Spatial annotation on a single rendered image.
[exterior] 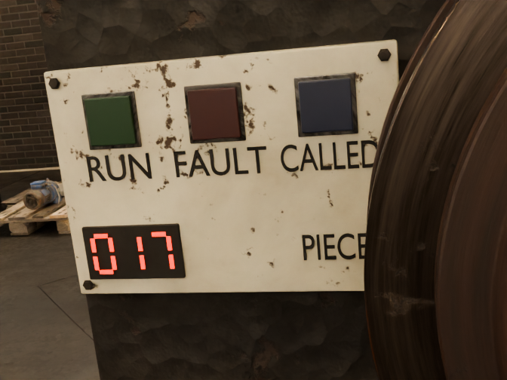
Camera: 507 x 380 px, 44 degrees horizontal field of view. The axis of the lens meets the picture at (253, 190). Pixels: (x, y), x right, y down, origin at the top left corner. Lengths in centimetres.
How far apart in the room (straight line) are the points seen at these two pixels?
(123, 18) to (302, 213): 20
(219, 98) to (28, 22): 697
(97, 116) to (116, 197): 6
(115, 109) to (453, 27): 26
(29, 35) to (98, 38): 689
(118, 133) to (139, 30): 8
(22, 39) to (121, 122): 698
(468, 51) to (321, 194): 19
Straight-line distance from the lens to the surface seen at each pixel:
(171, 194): 48
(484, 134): 30
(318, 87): 44
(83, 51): 51
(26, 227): 486
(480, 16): 31
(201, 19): 48
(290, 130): 45
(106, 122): 48
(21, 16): 744
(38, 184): 494
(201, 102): 46
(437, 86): 31
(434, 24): 37
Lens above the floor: 125
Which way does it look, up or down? 14 degrees down
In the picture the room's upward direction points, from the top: 6 degrees counter-clockwise
